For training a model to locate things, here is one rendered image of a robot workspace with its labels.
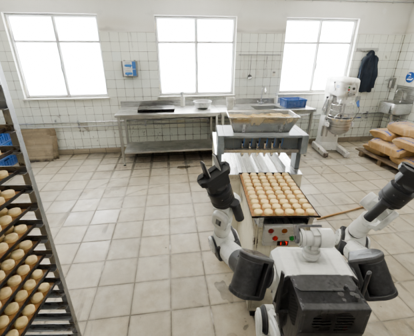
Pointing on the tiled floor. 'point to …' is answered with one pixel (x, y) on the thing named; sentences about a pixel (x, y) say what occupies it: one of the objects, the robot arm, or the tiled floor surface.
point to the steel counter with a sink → (128, 111)
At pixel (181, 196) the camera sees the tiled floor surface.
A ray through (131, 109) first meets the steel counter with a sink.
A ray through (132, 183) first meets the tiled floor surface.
